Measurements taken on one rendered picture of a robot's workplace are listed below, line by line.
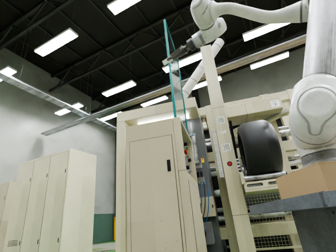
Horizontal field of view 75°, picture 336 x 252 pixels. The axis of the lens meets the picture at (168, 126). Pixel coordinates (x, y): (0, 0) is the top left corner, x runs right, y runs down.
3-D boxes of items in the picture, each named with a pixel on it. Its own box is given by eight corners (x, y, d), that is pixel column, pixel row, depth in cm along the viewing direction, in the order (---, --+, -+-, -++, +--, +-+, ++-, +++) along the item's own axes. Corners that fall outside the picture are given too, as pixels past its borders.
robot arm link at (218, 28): (202, 37, 143) (194, 23, 132) (224, 23, 138) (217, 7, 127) (208, 48, 137) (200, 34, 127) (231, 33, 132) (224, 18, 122)
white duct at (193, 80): (167, 107, 273) (216, 36, 295) (169, 111, 284) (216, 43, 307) (175, 111, 268) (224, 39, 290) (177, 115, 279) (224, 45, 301)
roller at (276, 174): (244, 181, 186) (243, 175, 188) (243, 182, 190) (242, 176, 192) (288, 175, 179) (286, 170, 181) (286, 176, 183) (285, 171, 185)
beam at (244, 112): (226, 117, 247) (223, 106, 253) (226, 126, 269) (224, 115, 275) (283, 107, 235) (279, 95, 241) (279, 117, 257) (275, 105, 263)
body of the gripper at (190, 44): (195, 46, 134) (182, 54, 137) (198, 49, 142) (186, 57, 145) (190, 35, 134) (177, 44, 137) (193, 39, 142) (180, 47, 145)
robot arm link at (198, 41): (206, 45, 140) (198, 51, 142) (200, 33, 141) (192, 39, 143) (204, 41, 131) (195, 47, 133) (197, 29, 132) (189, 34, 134)
